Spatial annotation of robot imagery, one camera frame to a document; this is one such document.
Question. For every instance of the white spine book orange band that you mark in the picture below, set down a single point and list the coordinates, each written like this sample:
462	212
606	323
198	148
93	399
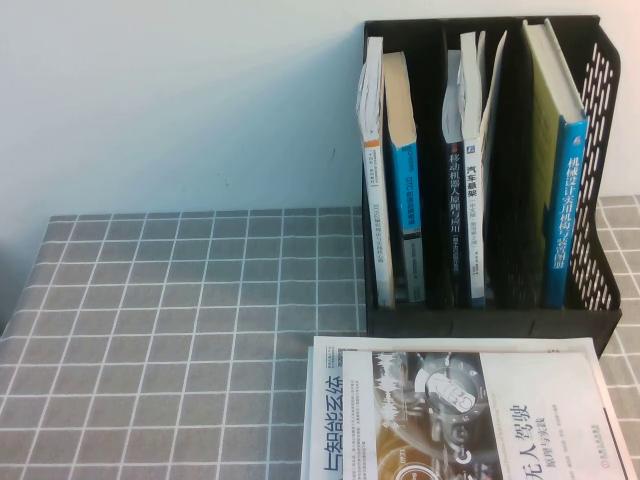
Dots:
375	210

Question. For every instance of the white driverless car cover book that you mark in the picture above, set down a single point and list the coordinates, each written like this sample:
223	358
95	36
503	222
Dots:
525	425

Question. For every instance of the black mesh plastic book stand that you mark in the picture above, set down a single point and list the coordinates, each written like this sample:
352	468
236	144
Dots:
500	325

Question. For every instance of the light blue spine paperback book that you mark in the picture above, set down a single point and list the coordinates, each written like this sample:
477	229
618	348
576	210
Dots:
411	200

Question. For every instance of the grey white checked tablecloth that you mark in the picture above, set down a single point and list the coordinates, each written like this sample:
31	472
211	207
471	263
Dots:
150	325

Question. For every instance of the white and navy spine book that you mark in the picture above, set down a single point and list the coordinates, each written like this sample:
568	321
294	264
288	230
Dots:
474	210

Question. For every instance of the black spine robotics book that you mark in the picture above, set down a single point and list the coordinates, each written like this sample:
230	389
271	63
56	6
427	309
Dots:
454	200

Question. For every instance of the white intelligent systems magazine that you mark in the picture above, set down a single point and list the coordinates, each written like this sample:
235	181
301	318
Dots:
327	425

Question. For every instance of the large blue spine green book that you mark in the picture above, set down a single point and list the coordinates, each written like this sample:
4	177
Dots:
565	210

